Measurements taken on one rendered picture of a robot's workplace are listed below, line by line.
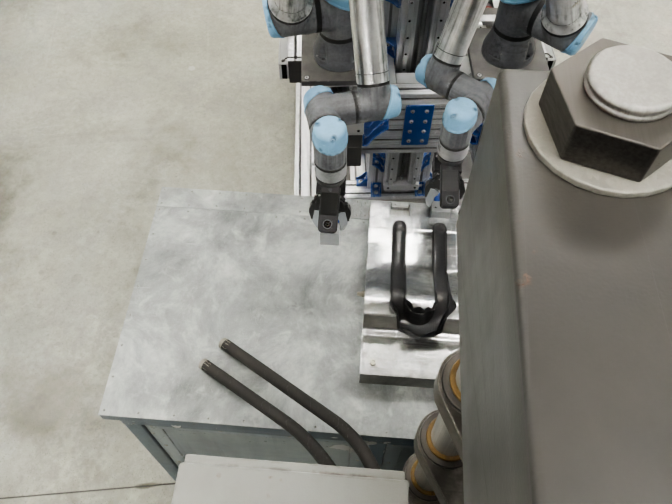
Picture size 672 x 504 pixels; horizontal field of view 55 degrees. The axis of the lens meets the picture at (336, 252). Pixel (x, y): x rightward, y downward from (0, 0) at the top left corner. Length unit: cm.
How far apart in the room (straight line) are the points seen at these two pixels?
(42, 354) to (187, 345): 115
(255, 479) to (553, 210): 59
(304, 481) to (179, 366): 87
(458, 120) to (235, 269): 73
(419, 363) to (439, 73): 70
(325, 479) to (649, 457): 57
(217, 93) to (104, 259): 106
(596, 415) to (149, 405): 140
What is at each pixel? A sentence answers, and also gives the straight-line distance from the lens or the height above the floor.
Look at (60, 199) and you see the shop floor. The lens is 316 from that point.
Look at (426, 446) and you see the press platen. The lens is 109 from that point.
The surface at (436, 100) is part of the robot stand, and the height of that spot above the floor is 92.
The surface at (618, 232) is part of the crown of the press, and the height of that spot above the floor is 201.
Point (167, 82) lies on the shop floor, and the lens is 352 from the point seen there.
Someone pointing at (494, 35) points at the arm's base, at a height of 111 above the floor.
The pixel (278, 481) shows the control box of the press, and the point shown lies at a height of 147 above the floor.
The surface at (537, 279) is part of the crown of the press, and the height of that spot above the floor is 201.
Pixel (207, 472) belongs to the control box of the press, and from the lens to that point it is 90.
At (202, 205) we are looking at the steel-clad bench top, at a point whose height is 80.
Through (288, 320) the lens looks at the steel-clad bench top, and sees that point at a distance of 171.
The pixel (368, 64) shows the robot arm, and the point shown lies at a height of 135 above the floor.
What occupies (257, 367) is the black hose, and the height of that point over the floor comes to 86.
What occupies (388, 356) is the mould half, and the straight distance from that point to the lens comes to 160.
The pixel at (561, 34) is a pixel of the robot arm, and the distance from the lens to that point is 182.
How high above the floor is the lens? 233
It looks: 58 degrees down
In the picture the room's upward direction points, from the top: straight up
